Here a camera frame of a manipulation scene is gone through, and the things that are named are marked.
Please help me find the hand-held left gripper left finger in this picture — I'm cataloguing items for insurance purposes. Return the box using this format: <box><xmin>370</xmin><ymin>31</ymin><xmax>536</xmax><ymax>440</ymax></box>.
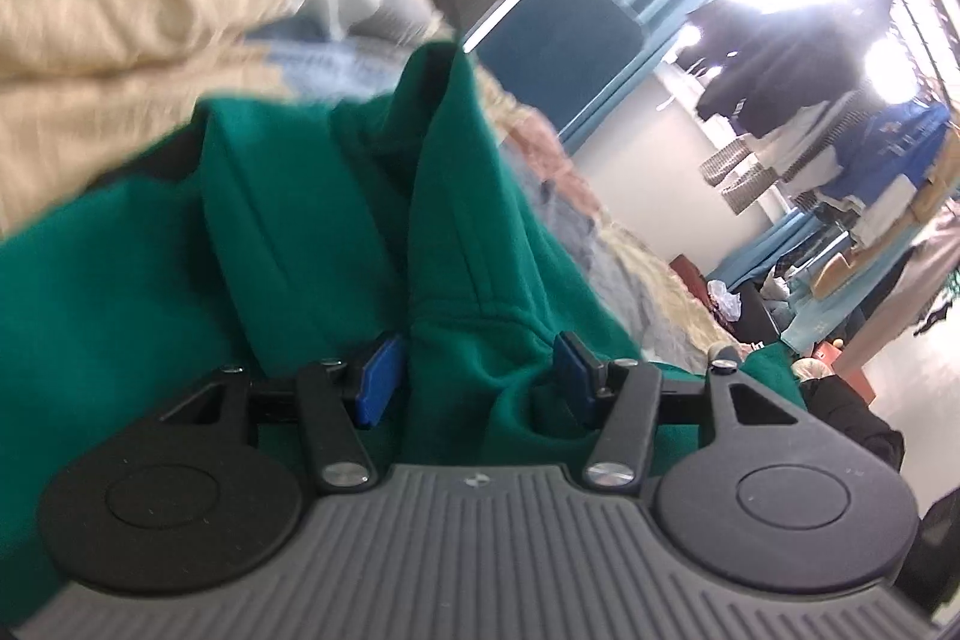
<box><xmin>157</xmin><ymin>336</ymin><xmax>410</xmax><ymax>495</ymax></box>

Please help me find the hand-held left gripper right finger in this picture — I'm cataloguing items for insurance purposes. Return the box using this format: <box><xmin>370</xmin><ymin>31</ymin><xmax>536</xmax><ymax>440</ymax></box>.
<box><xmin>553</xmin><ymin>331</ymin><xmax>807</xmax><ymax>492</ymax></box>

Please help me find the green hoodie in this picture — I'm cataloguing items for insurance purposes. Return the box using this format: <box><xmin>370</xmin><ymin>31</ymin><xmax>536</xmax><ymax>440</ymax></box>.
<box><xmin>0</xmin><ymin>44</ymin><xmax>807</xmax><ymax>611</ymax></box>

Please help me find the row of hanging clothes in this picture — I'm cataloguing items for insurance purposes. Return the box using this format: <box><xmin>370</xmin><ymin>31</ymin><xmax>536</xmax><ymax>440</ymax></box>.
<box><xmin>675</xmin><ymin>0</ymin><xmax>960</xmax><ymax>348</ymax></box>

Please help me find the brown bedside cabinet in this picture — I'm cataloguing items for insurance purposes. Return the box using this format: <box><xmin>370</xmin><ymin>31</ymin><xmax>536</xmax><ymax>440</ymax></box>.
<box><xmin>670</xmin><ymin>255</ymin><xmax>713</xmax><ymax>311</ymax></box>

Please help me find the white plastic bag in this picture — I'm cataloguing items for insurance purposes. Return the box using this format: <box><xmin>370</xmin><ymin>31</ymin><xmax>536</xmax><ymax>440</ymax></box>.
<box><xmin>707</xmin><ymin>280</ymin><xmax>743</xmax><ymax>320</ymax></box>

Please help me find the black storage case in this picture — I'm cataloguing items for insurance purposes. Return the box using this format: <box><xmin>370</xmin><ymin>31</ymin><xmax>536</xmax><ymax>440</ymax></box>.
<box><xmin>739</xmin><ymin>284</ymin><xmax>785</xmax><ymax>341</ymax></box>

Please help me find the striped hanging garment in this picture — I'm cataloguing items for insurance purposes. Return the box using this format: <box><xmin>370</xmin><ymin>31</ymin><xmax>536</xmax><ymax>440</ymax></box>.
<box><xmin>701</xmin><ymin>134</ymin><xmax>781</xmax><ymax>214</ymax></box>

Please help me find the orange box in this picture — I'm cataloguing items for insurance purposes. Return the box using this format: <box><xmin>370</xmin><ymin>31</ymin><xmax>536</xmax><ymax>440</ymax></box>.
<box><xmin>814</xmin><ymin>340</ymin><xmax>877</xmax><ymax>401</ymax></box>

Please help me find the black puffer jacket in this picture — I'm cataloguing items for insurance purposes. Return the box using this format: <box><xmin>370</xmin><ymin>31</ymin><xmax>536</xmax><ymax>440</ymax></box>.
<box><xmin>799</xmin><ymin>374</ymin><xmax>905</xmax><ymax>506</ymax></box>

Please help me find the blue upholstered panel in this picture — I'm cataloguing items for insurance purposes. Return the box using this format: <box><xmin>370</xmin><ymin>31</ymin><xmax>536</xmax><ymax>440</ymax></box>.
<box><xmin>476</xmin><ymin>0</ymin><xmax>646</xmax><ymax>135</ymax></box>

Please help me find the patchwork bed quilt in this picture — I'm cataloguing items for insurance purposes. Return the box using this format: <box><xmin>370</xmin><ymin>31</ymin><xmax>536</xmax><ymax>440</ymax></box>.
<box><xmin>0</xmin><ymin>0</ymin><xmax>751</xmax><ymax>371</ymax></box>

